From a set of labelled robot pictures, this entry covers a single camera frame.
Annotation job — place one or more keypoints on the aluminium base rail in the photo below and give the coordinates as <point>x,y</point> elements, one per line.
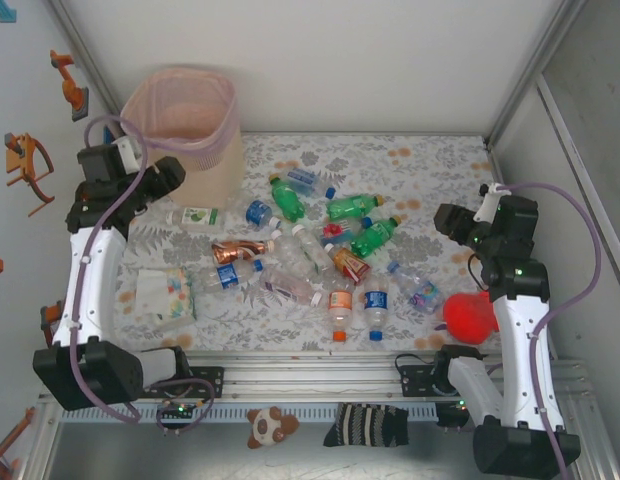
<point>310,380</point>

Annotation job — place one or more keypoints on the aluminium frame post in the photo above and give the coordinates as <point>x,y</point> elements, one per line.
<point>83,55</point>
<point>535,70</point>

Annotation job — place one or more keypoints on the copper brown latte bottle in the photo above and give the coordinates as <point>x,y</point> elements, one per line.
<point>237,250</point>

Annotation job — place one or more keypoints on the blue-label bottle blue cap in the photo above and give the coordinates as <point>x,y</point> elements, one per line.
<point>376,302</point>
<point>227,275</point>

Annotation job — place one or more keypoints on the blue red-flower label bottle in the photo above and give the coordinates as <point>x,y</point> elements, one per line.
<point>340,230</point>

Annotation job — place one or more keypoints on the orange gripper claw sticker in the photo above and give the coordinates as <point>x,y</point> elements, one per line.
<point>25,167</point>

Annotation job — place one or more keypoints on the orange red tea bottle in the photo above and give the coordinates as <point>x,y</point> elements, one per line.
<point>349,262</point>

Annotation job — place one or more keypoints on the pinkish clear bottle white cap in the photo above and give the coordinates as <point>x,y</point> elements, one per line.
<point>287,287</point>

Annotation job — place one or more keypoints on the black white striped sock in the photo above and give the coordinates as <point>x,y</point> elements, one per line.
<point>365,425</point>

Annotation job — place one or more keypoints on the clear bottle lime label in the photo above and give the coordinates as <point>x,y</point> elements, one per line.
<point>192,217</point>

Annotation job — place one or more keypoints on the blue wall sticker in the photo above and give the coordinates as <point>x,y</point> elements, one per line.
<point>6,12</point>
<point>108,135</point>

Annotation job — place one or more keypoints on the blue-label bottle white cap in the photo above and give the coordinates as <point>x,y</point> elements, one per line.
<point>258,212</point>

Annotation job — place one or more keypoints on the pink mesh basket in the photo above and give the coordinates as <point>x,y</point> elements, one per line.
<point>210,175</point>

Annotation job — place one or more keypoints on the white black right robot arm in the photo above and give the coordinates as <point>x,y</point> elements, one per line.
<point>520,340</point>

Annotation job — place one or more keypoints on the floral patterned tablecloth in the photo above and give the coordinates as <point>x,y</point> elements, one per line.
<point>390,165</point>

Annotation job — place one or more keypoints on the clear unlabelled bottle white cap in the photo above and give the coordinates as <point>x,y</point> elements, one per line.
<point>312,250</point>
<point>290,255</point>

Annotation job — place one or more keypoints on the soda water bottle blue cap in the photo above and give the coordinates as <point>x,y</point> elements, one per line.
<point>302,180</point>

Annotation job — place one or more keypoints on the orange-label bottle orange cap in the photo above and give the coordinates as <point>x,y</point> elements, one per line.
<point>340,305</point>

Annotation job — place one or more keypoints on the brown white panda plush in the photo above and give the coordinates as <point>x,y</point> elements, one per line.
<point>267,425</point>

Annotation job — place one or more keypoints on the red plush toy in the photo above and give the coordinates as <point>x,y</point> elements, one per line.
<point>467,317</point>

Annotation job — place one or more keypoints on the green plastic bottle yellow cap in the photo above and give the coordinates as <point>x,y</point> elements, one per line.
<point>286,200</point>
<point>350,207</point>
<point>372,237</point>

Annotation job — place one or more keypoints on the colourful tissue pack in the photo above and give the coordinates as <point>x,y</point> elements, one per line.
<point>162,297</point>

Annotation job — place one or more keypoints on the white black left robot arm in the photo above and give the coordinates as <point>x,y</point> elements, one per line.
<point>95,280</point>

